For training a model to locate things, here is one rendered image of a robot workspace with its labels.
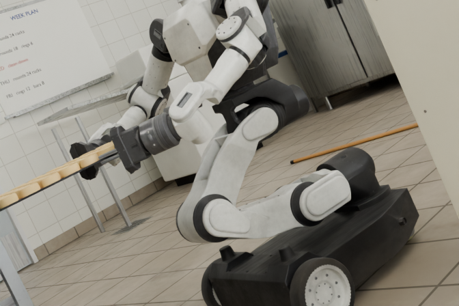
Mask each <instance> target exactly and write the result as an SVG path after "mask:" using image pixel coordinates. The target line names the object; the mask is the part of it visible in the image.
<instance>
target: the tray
mask: <svg viewBox="0 0 459 306"><path fill-rule="evenodd" d="M115 154H117V152H116V153H115ZM115 154H112V155H110V156H107V157H105V158H102V159H100V160H99V161H96V162H95V163H92V164H91V165H88V166H86V167H84V168H82V169H80V170H78V171H76V172H74V173H72V174H70V175H69V176H66V177H65V178H62V179H61V180H58V181H56V182H54V183H52V184H50V185H48V186H46V187H44V188H43V189H40V190H39V191H36V192H35V193H32V194H30V195H28V196H26V197H24V198H22V199H20V200H18V201H16V202H14V203H12V204H10V205H8V206H6V207H4V208H2V209H0V212H1V211H2V210H5V209H6V208H9V207H10V206H13V205H14V204H17V203H18V202H20V201H22V200H24V199H27V198H28V197H31V196H32V195H35V194H36V193H39V192H40V191H43V190H44V189H47V188H48V187H50V186H53V185H55V184H57V183H59V182H61V181H63V180H65V179H67V178H69V177H71V176H73V175H75V174H77V173H79V172H81V171H83V170H85V169H87V168H89V167H91V166H93V165H95V164H97V163H99V162H101V161H103V160H105V159H107V158H109V157H111V156H113V155H115Z"/></svg>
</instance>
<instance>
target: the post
mask: <svg viewBox="0 0 459 306"><path fill-rule="evenodd" d="M0 274H1V276H2V278H3V280H4V282H5V284H6V286H7V288H8V290H9V292H10V294H11V296H12V298H13V300H14V302H15V303H16V306H34V304H33V302H32V300H31V298H30V296H29V294H28V292H27V290H26V288H25V286H24V284H23V282H22V280H21V278H20V276H19V274H18V273H17V271H16V269H15V267H14V265H13V263H12V261H11V259H10V257H9V255H8V253H7V251H6V249H5V247H4V245H3V243H2V241H1V239H0Z"/></svg>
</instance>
